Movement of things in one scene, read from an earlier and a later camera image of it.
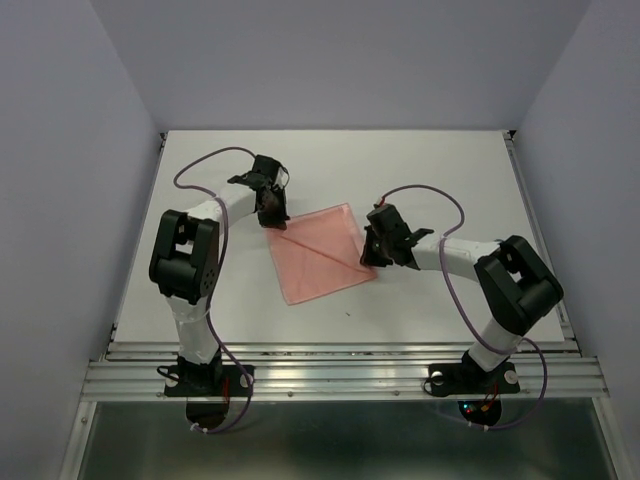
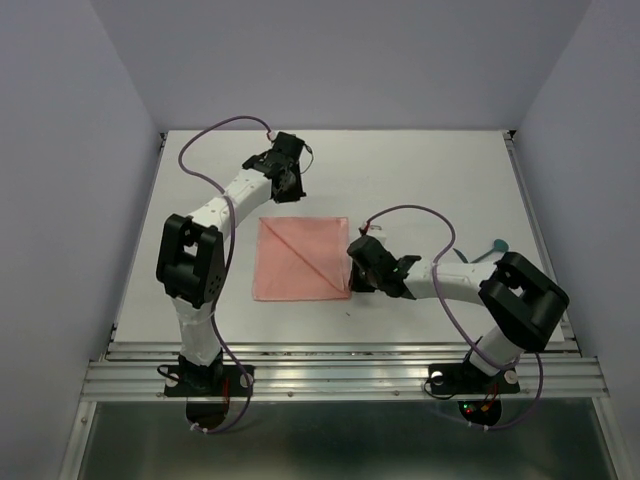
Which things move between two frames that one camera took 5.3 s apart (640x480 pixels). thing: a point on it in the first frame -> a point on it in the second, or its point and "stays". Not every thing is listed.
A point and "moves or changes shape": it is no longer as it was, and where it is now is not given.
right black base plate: (470, 378) stays
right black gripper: (367, 257) -> (356, 282)
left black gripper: (279, 220) -> (294, 195)
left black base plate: (208, 380) stays
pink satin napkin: (318, 253) moves or changes shape
